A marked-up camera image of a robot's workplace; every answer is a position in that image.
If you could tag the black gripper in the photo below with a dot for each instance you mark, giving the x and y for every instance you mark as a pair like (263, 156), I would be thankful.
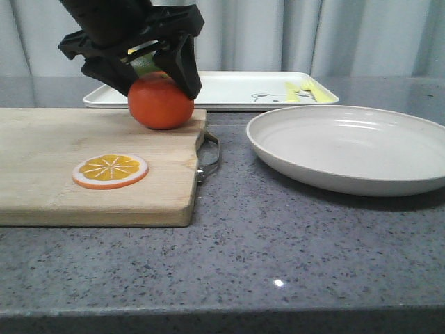
(109, 30)

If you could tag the orange mandarin fruit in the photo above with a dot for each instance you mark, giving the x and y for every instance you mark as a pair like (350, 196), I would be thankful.
(157, 102)

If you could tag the beige round plate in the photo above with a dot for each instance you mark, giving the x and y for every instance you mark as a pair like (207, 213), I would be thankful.
(351, 149)

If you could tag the dark robot arm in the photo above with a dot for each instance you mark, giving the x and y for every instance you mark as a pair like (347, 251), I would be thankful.
(114, 33)

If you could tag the white rectangular tray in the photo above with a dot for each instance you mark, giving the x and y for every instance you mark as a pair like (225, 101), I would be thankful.
(256, 91)

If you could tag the green lime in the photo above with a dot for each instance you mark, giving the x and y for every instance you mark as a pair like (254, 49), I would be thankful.
(144, 65)

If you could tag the orange slice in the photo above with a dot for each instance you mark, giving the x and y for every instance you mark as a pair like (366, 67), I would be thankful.
(110, 171)

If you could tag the wooden cutting board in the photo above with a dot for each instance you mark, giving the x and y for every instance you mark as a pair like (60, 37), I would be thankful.
(40, 147)

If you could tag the yellow plastic knife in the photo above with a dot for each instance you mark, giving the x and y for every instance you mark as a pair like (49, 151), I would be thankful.
(292, 91)

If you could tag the yellow plastic fork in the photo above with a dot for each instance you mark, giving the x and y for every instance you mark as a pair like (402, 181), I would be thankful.
(320, 94)

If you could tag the grey curtain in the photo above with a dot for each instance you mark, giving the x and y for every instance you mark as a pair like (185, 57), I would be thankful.
(321, 38)

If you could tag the metal cutting board handle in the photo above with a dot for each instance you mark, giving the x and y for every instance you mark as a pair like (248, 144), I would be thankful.
(208, 156)

